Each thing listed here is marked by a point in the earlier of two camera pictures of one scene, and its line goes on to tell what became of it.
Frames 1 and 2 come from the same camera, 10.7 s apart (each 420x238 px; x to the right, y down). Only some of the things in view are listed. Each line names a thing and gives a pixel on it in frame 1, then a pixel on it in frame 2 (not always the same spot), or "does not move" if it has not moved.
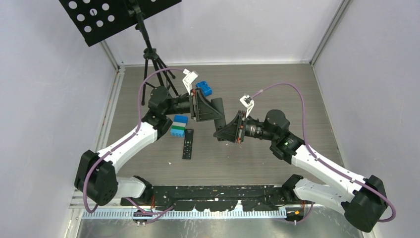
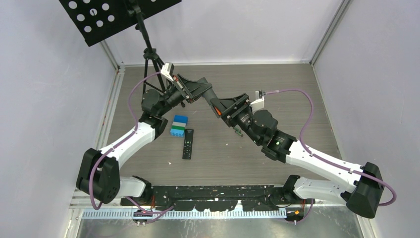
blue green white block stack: (179, 125) does not move
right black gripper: (233, 130) → (226, 106)
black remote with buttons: (188, 143) does not move
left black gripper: (200, 109) → (194, 88)
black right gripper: (218, 198) does not move
